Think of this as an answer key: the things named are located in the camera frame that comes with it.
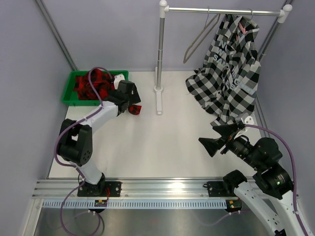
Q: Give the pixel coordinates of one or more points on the black white plaid shirt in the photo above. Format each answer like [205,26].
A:
[226,85]

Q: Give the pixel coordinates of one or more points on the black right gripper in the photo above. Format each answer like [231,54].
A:
[228,132]

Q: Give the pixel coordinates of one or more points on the white slotted cable duct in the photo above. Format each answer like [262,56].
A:
[145,204]

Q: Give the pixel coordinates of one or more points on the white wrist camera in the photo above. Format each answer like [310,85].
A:
[119,78]
[246,120]

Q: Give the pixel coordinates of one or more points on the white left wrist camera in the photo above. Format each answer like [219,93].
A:
[119,78]

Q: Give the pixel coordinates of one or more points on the metal clothes rack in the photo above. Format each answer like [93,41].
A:
[281,16]

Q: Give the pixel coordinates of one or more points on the metal clothes hanger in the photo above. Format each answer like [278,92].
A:
[208,27]

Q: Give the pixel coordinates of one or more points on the pink clothes hanger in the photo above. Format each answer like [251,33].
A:
[242,30]

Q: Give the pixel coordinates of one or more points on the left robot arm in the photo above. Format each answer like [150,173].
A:
[75,144]

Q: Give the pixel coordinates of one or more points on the green plastic tray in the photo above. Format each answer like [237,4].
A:
[71,93]

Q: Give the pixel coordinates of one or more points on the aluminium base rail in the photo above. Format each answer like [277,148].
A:
[138,188]

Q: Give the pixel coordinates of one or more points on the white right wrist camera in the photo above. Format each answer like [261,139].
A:
[246,120]

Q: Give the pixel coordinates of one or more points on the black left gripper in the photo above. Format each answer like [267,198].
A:
[133,98]

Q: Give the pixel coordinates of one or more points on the red black plaid shirt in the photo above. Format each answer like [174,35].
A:
[102,86]

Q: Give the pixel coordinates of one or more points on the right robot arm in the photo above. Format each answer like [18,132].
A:
[275,176]

